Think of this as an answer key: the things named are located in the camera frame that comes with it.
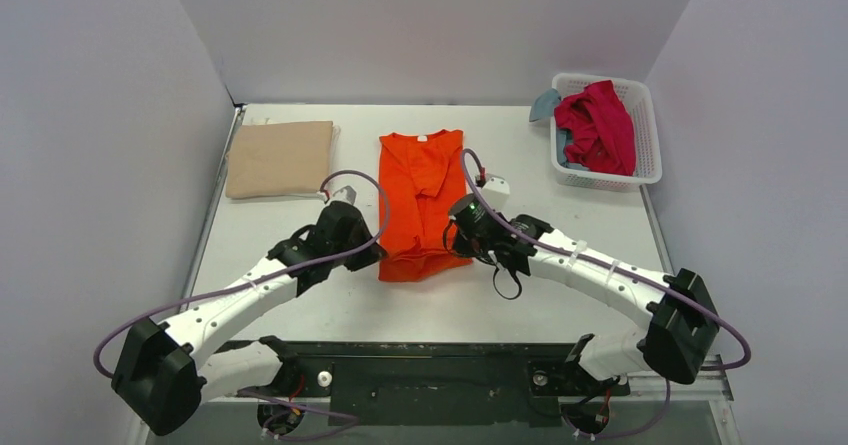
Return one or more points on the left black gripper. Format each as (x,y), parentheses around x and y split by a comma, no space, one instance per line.
(365,246)

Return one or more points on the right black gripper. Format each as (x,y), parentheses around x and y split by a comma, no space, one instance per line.
(460,231)

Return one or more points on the orange t shirt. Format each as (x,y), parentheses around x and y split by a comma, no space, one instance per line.
(422,179)

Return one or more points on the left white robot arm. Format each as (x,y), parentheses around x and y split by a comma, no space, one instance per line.
(167,370)

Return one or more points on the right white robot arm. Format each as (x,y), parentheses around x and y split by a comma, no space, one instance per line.
(670,334)

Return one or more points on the folded beige t shirt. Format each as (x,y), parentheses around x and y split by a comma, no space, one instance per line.
(271,160)

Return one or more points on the teal blue t shirt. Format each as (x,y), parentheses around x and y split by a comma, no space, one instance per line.
(545,105)

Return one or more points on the crimson red t shirt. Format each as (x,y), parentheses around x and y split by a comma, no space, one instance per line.
(601,130)

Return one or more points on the white plastic laundry basket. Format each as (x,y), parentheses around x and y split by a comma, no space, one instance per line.
(637,100)

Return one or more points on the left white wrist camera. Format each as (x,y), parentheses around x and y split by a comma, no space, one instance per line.
(346,194)

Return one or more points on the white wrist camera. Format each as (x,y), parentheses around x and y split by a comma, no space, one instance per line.
(346,194)
(495,191)

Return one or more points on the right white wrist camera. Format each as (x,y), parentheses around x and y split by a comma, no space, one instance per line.
(495,191)

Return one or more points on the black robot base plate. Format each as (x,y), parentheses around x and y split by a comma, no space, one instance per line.
(440,384)

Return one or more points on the aluminium rail frame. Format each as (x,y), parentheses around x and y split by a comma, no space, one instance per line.
(696,379)

